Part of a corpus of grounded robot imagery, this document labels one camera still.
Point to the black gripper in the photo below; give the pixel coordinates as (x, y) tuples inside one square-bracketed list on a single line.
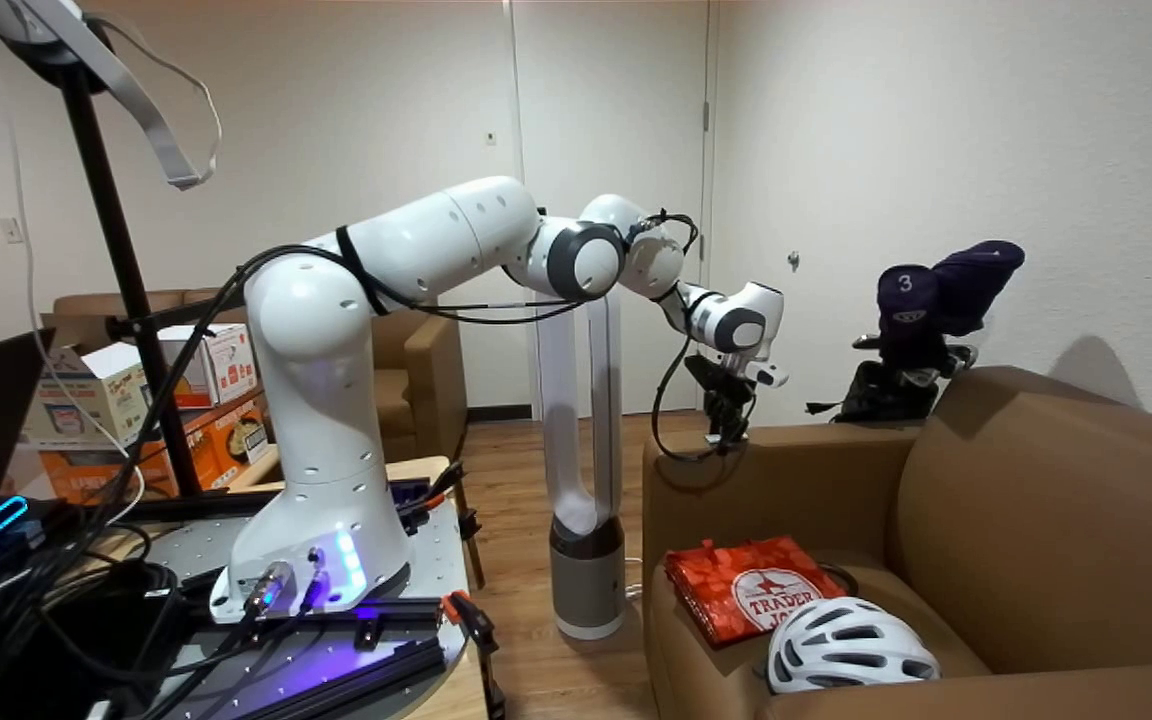
[(727, 400)]

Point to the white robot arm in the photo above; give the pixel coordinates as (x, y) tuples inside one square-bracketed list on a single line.
[(333, 537)]

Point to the robot base table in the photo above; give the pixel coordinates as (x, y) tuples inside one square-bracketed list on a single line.
[(137, 627)]

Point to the black golf bag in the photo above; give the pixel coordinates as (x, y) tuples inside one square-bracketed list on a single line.
[(880, 394)]

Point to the white bladeless tower fan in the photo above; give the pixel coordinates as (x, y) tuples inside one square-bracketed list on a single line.
[(583, 464)]

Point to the navy golf club headcover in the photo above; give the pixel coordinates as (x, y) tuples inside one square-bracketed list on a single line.
[(951, 294)]

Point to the white bicycle helmet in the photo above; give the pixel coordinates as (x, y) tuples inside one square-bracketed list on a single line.
[(844, 642)]

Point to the orange black clamp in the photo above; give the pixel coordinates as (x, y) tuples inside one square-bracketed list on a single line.
[(482, 632)]

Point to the brown leather armchair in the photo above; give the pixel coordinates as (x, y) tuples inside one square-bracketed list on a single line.
[(1008, 530)]

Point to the orange box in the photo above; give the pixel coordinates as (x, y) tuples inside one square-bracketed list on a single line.
[(221, 445)]

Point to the white cardboard box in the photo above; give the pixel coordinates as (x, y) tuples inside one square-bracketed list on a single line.
[(96, 396)]

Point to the black camera tripod stand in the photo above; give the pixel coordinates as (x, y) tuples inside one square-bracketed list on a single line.
[(70, 51)]

